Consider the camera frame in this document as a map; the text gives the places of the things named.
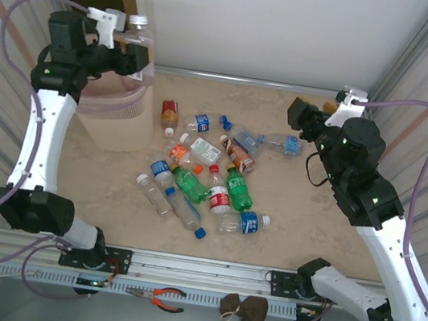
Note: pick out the red label bottle red cap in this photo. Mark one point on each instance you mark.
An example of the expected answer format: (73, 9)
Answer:
(219, 199)

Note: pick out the aluminium table edge strip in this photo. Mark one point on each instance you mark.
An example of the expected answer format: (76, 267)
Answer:
(251, 81)

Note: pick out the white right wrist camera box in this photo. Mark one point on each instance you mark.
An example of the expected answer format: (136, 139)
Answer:
(346, 110)

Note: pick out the red orange label tea bottle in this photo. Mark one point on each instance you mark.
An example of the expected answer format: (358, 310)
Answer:
(169, 114)

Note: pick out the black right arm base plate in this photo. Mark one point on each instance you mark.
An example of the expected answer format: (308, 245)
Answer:
(280, 283)

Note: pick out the pink plastic waste basket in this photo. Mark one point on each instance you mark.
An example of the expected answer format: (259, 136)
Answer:
(113, 104)

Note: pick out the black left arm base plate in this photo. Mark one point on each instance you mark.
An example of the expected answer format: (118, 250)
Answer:
(121, 260)

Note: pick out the aluminium mounting rail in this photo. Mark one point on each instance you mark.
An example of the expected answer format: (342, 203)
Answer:
(201, 268)

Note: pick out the clear plastic bottle blue cap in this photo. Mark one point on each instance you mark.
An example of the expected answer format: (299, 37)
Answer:
(183, 209)

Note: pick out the Pepsi label bottle blue cap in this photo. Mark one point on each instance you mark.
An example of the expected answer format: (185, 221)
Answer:
(202, 123)

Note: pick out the crushed clear bottle blue cap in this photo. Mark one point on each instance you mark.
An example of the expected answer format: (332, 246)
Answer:
(246, 138)

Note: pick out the green plastic bottle yellow cap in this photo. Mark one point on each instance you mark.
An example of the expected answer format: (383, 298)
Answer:
(190, 184)
(238, 189)

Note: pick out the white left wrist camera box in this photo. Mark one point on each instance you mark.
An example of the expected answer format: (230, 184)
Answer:
(107, 23)

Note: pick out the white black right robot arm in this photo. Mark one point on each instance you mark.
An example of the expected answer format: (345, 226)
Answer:
(386, 257)

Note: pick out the clear plastic bottle white cap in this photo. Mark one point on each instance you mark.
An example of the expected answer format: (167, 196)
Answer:
(138, 22)
(153, 195)

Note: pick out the white green label clear bottle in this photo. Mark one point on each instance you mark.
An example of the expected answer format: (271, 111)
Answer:
(205, 150)

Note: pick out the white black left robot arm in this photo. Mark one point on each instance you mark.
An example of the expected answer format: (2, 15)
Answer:
(45, 134)

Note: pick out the cream ribbed waste bin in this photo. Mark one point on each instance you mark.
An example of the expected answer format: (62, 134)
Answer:
(120, 133)

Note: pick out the orange label bottle orange cap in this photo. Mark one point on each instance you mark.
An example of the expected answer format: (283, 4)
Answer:
(177, 152)

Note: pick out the blue label bottle white cap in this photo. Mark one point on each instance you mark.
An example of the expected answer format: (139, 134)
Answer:
(247, 222)

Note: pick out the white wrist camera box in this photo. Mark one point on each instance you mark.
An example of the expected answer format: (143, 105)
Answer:
(346, 110)
(107, 23)

